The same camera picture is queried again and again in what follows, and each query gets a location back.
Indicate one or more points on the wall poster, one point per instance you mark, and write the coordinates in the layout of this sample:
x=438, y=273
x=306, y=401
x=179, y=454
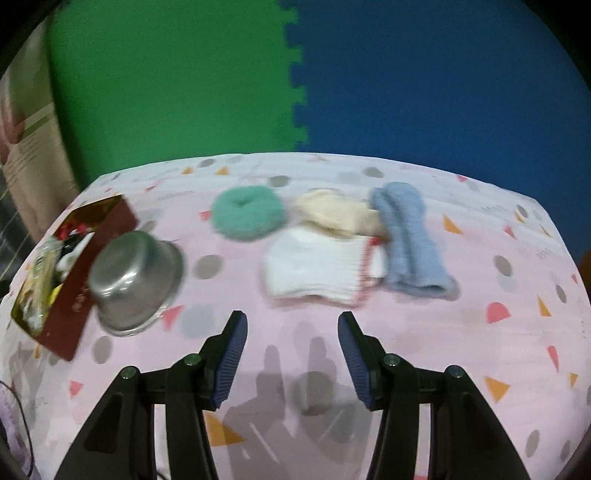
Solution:
x=32, y=161

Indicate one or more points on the yellow patterned cloth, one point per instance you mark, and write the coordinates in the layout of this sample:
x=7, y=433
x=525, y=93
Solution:
x=41, y=272

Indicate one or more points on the blue foam mat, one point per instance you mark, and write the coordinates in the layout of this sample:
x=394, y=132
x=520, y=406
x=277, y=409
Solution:
x=438, y=92

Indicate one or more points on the green fluffy scrunchie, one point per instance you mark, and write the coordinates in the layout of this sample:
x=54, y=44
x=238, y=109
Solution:
x=258, y=221

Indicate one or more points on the pink patterned tablecloth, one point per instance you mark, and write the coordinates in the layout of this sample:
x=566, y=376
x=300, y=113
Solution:
x=461, y=346

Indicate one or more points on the cream fuzzy sock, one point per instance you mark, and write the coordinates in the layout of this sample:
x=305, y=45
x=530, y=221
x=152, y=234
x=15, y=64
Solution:
x=332, y=210

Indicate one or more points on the blue fuzzy sock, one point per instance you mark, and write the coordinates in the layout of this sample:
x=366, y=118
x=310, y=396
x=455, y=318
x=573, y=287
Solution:
x=411, y=249

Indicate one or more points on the plaid grey cloth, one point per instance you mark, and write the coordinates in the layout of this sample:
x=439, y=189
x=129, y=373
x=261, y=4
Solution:
x=11, y=240

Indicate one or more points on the green foam mat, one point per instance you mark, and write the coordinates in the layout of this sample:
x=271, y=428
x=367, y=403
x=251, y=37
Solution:
x=161, y=92

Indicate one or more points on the gold tin box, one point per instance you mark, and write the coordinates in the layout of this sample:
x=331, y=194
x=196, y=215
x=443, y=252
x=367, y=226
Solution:
x=69, y=314

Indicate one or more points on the white sock with red trim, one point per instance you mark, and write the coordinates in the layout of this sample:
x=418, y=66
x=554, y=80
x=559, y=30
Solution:
x=314, y=267

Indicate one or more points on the steel bowl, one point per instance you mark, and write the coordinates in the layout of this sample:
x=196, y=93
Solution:
x=129, y=277

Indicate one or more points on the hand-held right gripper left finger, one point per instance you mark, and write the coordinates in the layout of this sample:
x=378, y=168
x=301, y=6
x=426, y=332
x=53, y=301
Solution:
x=228, y=360

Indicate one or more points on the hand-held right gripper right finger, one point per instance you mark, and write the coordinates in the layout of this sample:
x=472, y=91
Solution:
x=353, y=360

